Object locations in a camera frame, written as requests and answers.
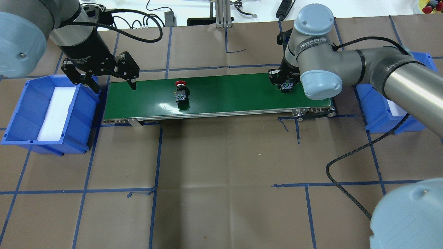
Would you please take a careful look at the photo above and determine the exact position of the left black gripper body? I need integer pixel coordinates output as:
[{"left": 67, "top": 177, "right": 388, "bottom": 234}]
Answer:
[{"left": 61, "top": 33, "right": 140, "bottom": 84}]

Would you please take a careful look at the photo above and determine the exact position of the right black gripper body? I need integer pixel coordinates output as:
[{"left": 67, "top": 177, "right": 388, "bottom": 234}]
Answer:
[{"left": 268, "top": 58, "right": 301, "bottom": 90}]

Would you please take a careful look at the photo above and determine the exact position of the yellow push button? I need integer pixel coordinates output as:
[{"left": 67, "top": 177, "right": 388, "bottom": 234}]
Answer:
[{"left": 280, "top": 81, "right": 294, "bottom": 93}]

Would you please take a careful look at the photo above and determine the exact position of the red push button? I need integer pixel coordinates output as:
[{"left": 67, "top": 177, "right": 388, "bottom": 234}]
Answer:
[{"left": 174, "top": 80, "right": 190, "bottom": 104}]

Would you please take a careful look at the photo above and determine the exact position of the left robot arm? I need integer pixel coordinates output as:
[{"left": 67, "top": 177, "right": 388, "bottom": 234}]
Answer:
[{"left": 0, "top": 0, "right": 139, "bottom": 93}]

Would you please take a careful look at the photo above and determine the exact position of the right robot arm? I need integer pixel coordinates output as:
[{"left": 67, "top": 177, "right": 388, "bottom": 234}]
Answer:
[{"left": 268, "top": 3, "right": 443, "bottom": 249}]

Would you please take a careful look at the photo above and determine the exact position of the blue bin with buttons start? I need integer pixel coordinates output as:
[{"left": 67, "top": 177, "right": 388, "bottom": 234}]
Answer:
[{"left": 1, "top": 75, "right": 100, "bottom": 156}]

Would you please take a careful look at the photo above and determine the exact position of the green conveyor belt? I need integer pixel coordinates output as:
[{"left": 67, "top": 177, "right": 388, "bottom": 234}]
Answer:
[{"left": 103, "top": 73, "right": 338, "bottom": 126}]

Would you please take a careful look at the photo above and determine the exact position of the white foam pad start bin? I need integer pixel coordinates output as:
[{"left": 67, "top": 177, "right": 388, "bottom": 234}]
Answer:
[{"left": 37, "top": 86, "right": 76, "bottom": 141}]

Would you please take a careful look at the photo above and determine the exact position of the blue destination bin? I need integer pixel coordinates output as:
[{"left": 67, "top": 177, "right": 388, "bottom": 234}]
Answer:
[{"left": 356, "top": 52, "right": 437, "bottom": 135}]

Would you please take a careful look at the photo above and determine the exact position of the white foam pad destination bin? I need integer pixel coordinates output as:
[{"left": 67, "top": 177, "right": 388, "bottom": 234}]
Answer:
[{"left": 387, "top": 100, "right": 407, "bottom": 117}]

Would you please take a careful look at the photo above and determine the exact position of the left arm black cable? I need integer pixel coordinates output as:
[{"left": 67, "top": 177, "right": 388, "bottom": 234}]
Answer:
[{"left": 61, "top": 9, "right": 164, "bottom": 44}]

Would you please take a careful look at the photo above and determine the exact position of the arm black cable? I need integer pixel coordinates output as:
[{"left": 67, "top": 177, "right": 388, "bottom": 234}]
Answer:
[
  {"left": 61, "top": 9, "right": 164, "bottom": 44},
  {"left": 325, "top": 36, "right": 412, "bottom": 220}
]

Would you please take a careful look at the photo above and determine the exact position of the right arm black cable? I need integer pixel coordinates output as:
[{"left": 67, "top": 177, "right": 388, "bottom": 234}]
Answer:
[{"left": 325, "top": 36, "right": 412, "bottom": 220}]

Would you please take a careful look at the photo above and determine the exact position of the aluminium profile post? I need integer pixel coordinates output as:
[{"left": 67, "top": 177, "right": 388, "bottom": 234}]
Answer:
[{"left": 215, "top": 0, "right": 232, "bottom": 28}]

